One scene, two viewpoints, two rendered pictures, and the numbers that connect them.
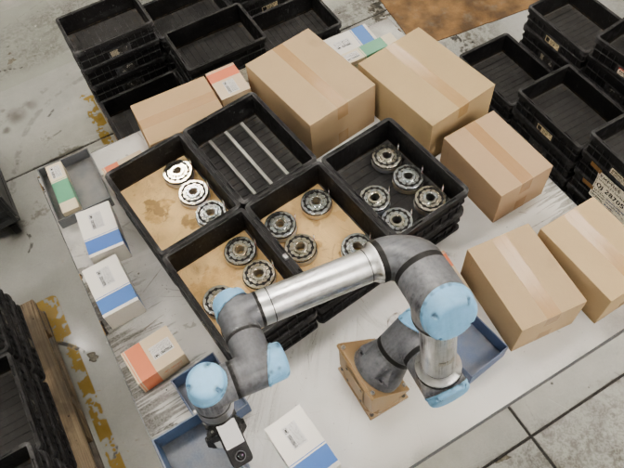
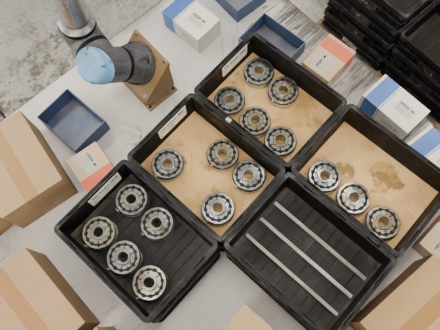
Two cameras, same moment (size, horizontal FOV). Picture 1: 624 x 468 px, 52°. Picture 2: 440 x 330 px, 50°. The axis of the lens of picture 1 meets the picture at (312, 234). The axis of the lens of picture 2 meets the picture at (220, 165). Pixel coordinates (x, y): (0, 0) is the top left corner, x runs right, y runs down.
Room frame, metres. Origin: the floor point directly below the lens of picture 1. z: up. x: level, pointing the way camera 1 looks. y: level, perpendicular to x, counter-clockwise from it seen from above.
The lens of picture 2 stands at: (1.54, -0.07, 2.28)
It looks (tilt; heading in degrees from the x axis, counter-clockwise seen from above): 71 degrees down; 169
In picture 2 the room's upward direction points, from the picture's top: 7 degrees counter-clockwise
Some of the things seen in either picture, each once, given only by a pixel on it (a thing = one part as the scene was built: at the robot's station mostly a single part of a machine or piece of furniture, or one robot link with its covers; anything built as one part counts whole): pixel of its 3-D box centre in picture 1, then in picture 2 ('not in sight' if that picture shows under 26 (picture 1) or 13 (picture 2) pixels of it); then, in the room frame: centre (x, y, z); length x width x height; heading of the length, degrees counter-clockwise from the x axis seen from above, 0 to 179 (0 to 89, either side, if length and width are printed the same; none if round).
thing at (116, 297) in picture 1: (113, 291); (392, 109); (1.01, 0.67, 0.74); 0.20 x 0.12 x 0.09; 26
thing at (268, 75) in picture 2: not in sight; (258, 71); (0.78, 0.25, 0.86); 0.10 x 0.10 x 0.01
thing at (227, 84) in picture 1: (228, 87); not in sight; (1.80, 0.25, 0.81); 0.16 x 0.12 x 0.07; 23
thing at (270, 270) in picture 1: (258, 274); (255, 120); (0.95, 0.18, 0.86); 0.10 x 0.10 x 0.01
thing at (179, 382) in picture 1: (211, 395); (271, 45); (0.63, 0.35, 0.73); 0.20 x 0.15 x 0.07; 30
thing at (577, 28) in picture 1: (569, 45); not in sight; (2.33, -1.38, 0.31); 0.40 x 0.30 x 0.34; 25
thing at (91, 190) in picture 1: (75, 187); not in sight; (1.48, 0.85, 0.72); 0.27 x 0.20 x 0.05; 23
